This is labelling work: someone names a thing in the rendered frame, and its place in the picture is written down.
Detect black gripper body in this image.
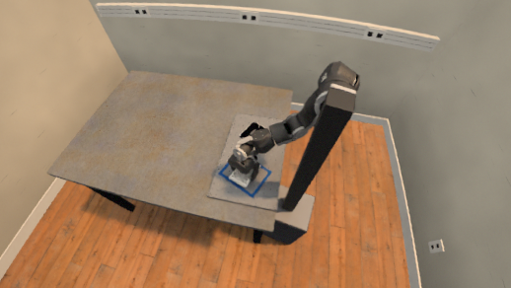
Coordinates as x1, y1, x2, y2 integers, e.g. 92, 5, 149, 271
228, 151, 257, 175

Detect black rectangular panel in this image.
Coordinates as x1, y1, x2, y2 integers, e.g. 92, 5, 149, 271
240, 121, 265, 138

